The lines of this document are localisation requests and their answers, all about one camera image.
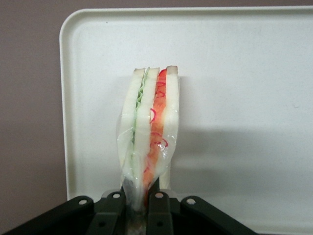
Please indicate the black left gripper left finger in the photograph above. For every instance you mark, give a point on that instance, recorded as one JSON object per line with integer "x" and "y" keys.
{"x": 102, "y": 218}

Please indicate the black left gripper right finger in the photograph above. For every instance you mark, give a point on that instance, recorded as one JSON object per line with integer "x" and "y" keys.
{"x": 161, "y": 215}

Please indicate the triangle sandwich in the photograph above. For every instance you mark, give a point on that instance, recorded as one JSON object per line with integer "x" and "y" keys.
{"x": 146, "y": 117}

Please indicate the white plastic tray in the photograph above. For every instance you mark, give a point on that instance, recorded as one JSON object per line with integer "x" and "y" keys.
{"x": 232, "y": 85}

